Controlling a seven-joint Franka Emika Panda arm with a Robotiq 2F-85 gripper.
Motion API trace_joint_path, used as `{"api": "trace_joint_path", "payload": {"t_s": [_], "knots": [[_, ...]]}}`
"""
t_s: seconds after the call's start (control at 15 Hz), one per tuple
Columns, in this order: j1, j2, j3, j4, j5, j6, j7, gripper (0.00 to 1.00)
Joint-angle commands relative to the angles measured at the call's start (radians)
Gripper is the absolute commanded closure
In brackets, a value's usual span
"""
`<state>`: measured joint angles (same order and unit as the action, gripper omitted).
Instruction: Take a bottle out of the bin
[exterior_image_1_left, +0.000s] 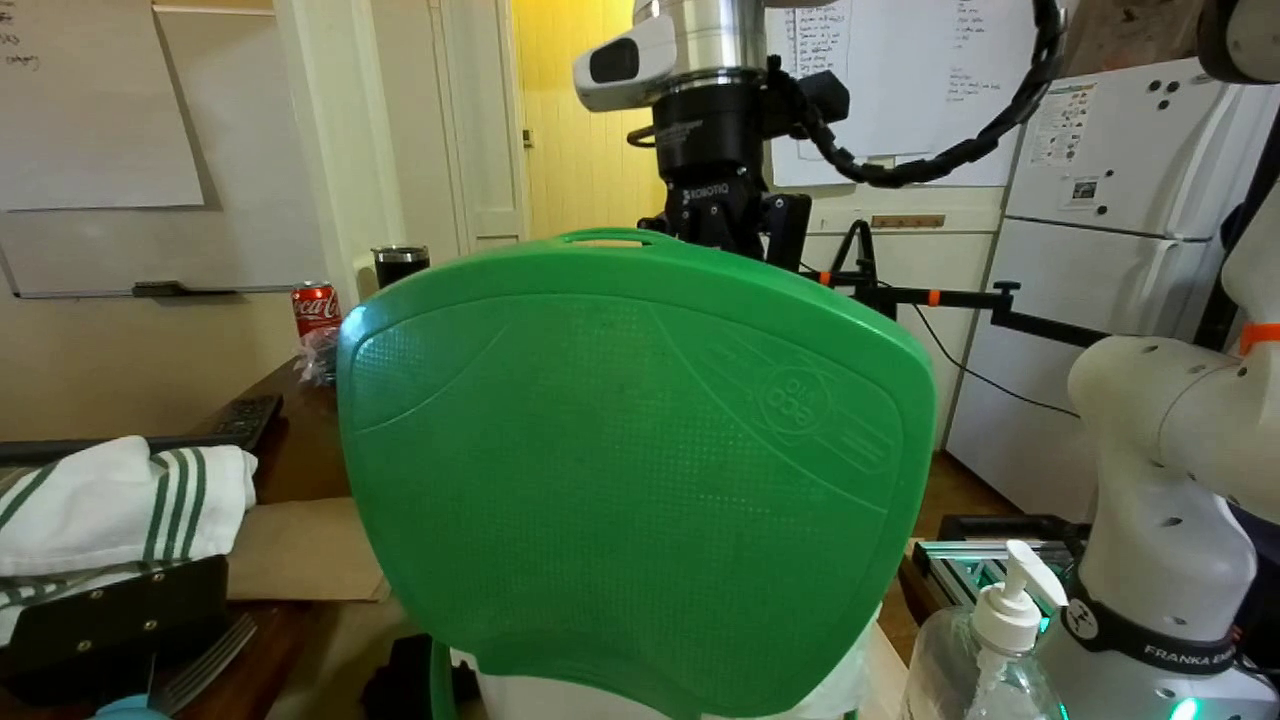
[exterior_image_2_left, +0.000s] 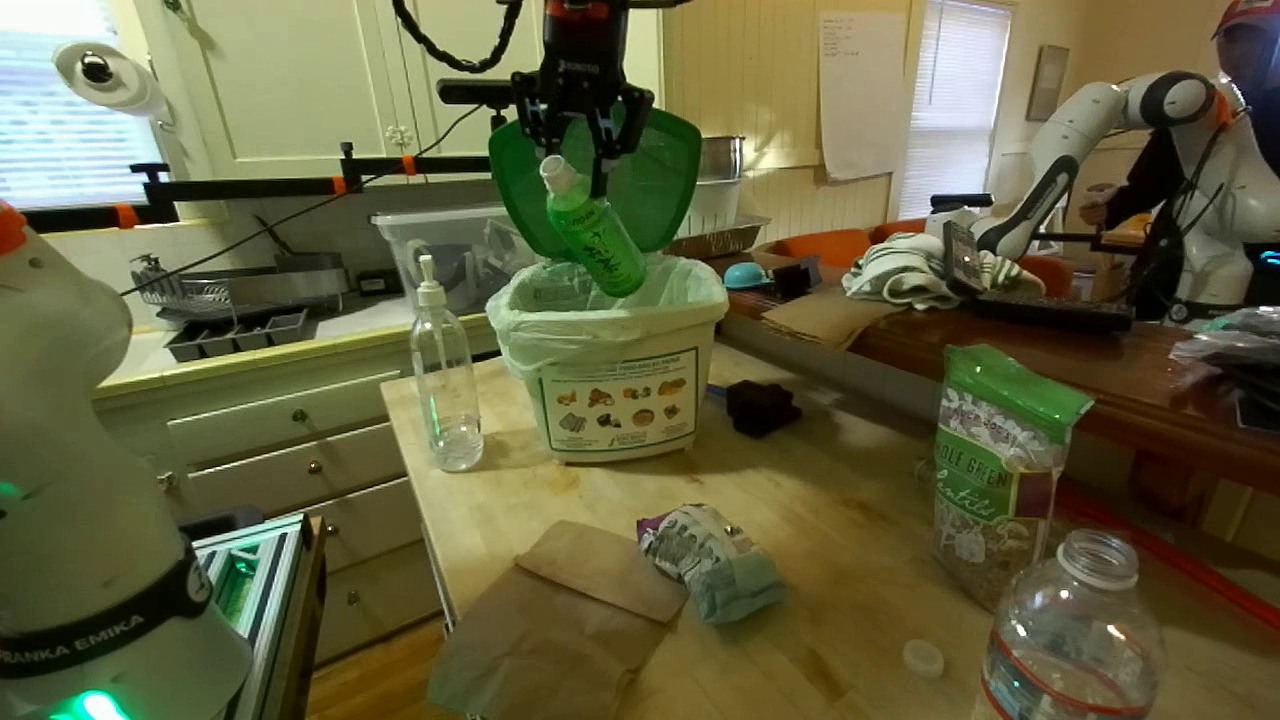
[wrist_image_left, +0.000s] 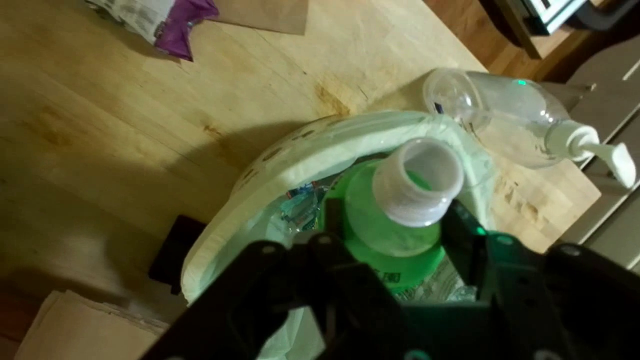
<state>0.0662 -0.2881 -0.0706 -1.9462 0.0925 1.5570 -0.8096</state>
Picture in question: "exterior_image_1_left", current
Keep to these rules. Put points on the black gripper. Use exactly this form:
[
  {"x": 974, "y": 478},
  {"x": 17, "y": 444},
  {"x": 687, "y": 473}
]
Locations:
[{"x": 719, "y": 140}]

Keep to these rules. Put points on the flat black tray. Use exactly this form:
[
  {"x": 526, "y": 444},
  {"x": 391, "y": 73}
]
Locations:
[{"x": 241, "y": 423}]

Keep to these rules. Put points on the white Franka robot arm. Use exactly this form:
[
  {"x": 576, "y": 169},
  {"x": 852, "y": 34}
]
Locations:
[{"x": 1174, "y": 534}]

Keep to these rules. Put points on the dark cup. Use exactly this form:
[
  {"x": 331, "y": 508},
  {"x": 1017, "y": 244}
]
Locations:
[{"x": 401, "y": 267}]

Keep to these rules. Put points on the white door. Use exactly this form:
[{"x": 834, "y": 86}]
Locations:
[{"x": 472, "y": 122}]

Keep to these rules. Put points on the black box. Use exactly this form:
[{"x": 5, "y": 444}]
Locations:
[{"x": 107, "y": 621}]

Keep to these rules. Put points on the white green striped towel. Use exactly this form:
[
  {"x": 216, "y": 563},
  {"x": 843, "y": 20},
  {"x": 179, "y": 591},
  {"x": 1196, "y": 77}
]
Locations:
[{"x": 92, "y": 515}]

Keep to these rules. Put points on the white refrigerator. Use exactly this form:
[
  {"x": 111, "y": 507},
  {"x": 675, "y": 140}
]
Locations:
[{"x": 1104, "y": 267}]

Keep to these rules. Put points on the large blank whiteboard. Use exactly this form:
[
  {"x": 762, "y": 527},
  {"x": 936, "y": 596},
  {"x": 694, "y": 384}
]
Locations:
[{"x": 254, "y": 161}]

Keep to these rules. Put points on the red soda can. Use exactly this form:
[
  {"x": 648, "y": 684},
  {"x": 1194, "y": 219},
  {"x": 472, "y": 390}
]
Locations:
[{"x": 317, "y": 310}]

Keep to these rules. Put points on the large green plastic bin lid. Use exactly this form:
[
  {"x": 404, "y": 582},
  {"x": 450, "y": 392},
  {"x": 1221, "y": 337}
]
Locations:
[{"x": 643, "y": 480}]

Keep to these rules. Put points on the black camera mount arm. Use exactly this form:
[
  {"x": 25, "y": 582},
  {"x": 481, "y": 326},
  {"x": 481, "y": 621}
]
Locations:
[{"x": 1054, "y": 326}]

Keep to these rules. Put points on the black whiteboard eraser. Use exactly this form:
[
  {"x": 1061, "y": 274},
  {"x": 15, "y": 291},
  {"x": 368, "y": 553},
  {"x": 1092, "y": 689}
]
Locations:
[{"x": 181, "y": 291}]

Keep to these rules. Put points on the small blank whiteboard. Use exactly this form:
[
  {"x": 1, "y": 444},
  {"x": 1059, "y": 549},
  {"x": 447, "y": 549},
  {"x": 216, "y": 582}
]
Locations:
[{"x": 92, "y": 106}]

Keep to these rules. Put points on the clear pump sanitizer bottle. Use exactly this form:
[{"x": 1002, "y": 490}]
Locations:
[{"x": 1002, "y": 626}]

